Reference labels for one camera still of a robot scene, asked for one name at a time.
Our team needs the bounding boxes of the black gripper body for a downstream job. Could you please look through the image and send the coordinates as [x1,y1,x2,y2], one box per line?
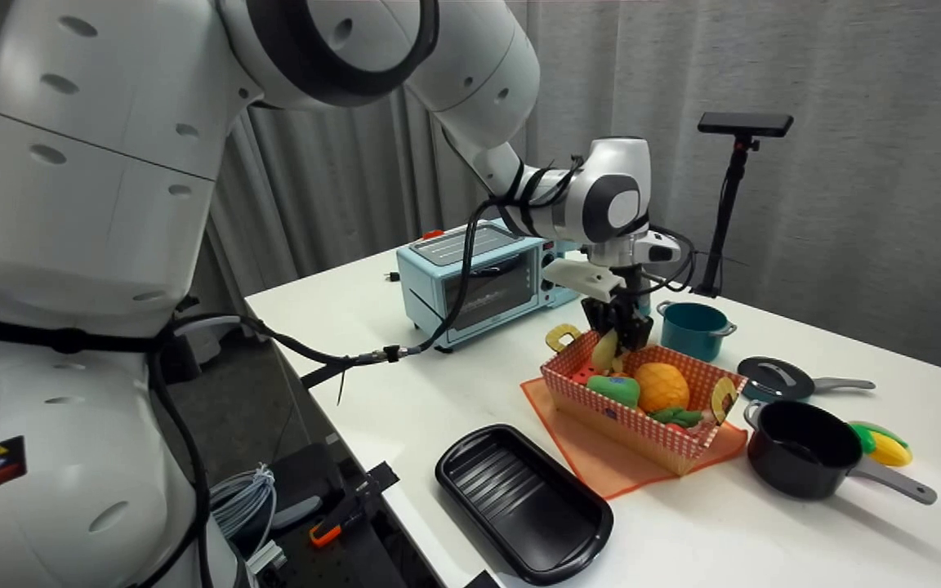
[603,257,661,322]

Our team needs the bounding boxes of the yellow banana plushie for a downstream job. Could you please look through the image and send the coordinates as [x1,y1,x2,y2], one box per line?
[587,326,625,380]

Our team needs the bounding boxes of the orange fruit plushie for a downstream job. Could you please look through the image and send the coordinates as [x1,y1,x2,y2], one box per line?
[629,360,693,417]

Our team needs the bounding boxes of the light green plushie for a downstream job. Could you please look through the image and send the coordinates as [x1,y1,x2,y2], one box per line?
[586,372,644,412]

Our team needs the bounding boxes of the dark green plushie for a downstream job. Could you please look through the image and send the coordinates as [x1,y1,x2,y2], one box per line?
[650,407,709,432]

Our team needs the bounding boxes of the orange checkered box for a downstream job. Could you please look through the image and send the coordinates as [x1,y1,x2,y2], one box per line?
[535,322,754,478]

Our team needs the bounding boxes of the black ridged plate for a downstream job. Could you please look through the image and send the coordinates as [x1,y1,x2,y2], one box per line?
[432,423,616,584]

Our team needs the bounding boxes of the yellow green corn plushie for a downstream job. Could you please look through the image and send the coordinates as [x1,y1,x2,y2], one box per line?
[845,417,916,472]

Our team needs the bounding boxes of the teal toy pot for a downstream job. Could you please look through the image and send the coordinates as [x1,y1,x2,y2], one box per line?
[654,297,737,365]

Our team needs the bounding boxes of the light blue toaster oven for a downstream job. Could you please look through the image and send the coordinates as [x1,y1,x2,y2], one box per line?
[391,223,552,353]

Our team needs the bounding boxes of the small grey frying pan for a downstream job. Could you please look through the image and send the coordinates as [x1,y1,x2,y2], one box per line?
[735,353,879,407]

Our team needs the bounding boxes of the black saucepan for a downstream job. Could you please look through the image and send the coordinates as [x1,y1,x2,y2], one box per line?
[746,400,941,506]

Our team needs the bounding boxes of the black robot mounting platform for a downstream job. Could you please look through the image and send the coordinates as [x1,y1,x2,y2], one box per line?
[146,315,498,588]

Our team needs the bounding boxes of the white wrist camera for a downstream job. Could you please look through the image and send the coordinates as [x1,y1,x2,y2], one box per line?
[540,255,626,303]

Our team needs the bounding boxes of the black camera tripod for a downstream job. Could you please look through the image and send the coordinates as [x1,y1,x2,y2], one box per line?
[695,109,798,301]

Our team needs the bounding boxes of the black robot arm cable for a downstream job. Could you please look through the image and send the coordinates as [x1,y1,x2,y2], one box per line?
[290,162,593,393]

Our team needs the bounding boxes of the orange handled tool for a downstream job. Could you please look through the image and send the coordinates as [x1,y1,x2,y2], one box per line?
[304,460,401,551]

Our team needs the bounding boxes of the grey cable bundle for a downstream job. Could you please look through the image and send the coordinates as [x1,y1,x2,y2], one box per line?
[206,464,290,581]

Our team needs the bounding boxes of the black base cable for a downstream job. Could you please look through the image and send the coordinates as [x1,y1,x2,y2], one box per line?
[0,291,220,588]

